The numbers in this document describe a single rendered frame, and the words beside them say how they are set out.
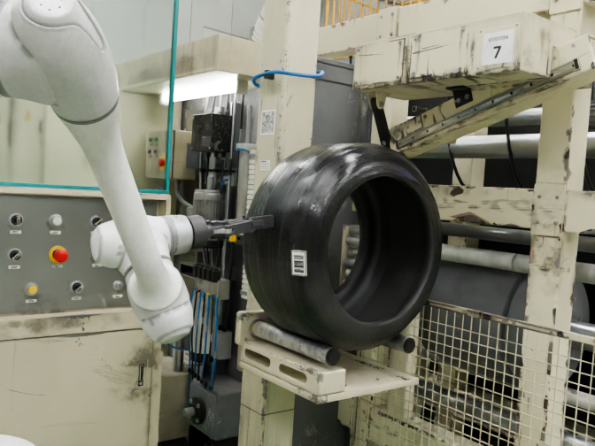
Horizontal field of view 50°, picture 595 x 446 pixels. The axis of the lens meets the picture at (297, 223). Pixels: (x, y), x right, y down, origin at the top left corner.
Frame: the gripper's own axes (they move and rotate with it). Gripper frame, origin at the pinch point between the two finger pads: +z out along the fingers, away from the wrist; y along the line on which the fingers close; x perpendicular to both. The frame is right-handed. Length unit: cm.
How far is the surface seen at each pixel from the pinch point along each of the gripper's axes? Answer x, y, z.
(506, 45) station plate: -40, -32, 55
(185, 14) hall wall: -257, 972, 511
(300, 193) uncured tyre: -6.7, -6.1, 8.1
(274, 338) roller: 34.5, 11.4, 10.4
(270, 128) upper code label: -23.1, 30.5, 26.1
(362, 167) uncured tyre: -11.9, -11.5, 24.0
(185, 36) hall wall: -217, 973, 508
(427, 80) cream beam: -34, -7, 54
